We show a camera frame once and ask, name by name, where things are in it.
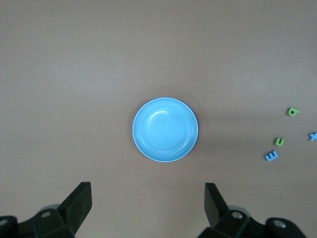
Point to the blue plate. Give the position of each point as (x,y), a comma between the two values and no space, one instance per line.
(165,130)

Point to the green lowercase letter b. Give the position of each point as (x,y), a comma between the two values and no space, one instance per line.
(297,111)

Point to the blue lowercase letter m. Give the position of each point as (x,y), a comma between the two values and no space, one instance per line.
(270,156)

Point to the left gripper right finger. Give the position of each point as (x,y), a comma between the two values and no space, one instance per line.
(235,223)

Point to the green lowercase letter n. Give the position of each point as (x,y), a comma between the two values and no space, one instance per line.
(276,141)

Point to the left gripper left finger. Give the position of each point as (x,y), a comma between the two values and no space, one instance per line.
(49,223)

